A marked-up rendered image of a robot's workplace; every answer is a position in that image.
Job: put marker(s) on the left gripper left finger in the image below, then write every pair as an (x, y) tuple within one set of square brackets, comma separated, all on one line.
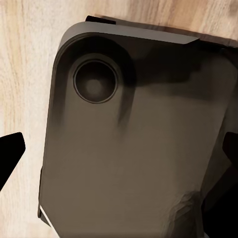
[(12, 148)]

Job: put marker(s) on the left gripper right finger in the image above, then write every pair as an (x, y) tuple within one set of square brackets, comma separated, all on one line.
[(230, 148)]

